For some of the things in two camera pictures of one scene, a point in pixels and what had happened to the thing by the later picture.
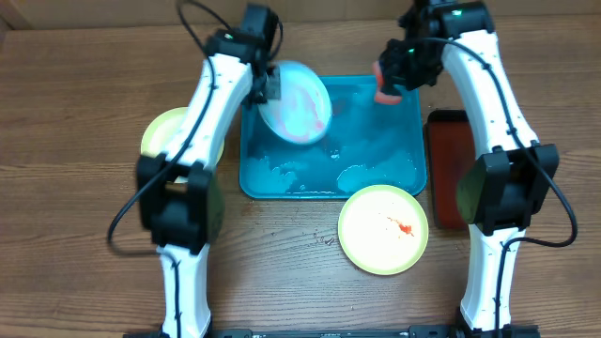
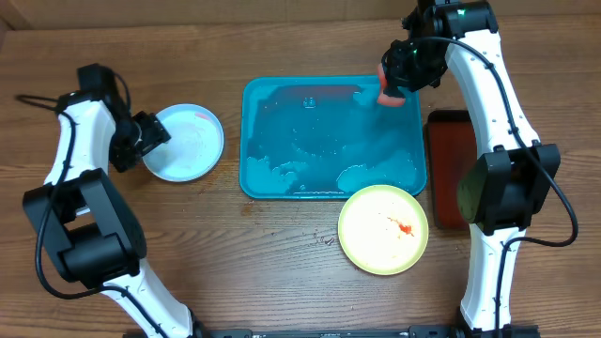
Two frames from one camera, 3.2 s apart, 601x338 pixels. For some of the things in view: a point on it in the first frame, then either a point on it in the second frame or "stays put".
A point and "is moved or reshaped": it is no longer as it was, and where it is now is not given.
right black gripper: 394,75 stays put
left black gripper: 273,93 → 157,136
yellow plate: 383,229 stays put
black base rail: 413,331 stays put
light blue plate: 303,114 is moved or reshaped
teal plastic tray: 367,144 stays put
